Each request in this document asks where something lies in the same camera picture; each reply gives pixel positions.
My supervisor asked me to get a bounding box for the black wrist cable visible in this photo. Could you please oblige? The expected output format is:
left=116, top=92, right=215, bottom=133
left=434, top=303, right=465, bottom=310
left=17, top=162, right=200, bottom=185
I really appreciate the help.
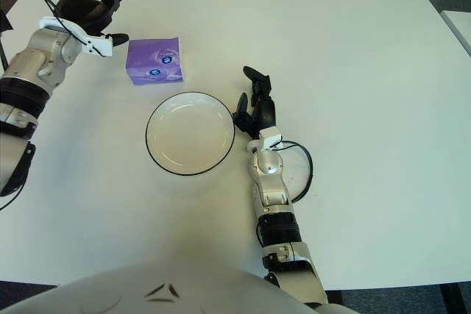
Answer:
left=0, top=0, right=102, bottom=72
left=279, top=140, right=314, bottom=203

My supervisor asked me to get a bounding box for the purple tissue paper pack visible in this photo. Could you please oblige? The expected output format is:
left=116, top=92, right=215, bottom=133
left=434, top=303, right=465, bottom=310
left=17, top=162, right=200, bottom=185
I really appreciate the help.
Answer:
left=125, top=37, right=184, bottom=88

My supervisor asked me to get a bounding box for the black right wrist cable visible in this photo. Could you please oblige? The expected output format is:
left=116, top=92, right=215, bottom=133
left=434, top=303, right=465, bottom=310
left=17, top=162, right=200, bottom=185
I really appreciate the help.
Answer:
left=279, top=140, right=314, bottom=203

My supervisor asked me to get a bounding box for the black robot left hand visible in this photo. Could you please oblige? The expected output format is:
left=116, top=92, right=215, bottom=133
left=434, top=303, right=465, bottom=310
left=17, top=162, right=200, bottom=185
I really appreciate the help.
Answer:
left=54, top=0, right=130, bottom=47

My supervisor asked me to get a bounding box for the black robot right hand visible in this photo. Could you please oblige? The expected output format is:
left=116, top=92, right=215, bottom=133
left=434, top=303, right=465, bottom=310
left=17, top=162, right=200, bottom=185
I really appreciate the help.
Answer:
left=232, top=65, right=277, bottom=138

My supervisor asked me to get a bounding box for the white plate with black rim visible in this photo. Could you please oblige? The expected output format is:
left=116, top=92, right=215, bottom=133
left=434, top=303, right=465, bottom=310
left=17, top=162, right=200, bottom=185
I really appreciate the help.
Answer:
left=145, top=91, right=236, bottom=176

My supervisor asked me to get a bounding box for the silver robot torso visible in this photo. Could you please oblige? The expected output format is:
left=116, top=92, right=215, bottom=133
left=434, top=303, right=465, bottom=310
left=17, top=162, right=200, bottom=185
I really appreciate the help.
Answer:
left=0, top=254, right=317, bottom=314

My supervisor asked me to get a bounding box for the grey side table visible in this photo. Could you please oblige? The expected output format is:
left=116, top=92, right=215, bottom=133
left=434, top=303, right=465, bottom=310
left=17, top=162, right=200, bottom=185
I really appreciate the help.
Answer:
left=439, top=10, right=471, bottom=60

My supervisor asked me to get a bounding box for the black table leg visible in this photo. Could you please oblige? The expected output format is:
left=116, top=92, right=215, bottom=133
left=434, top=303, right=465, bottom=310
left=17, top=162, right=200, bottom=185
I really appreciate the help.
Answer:
left=439, top=284, right=461, bottom=314

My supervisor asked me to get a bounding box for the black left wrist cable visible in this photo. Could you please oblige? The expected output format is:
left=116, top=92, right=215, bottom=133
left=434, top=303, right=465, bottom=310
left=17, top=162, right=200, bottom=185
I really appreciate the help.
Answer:
left=0, top=0, right=102, bottom=72

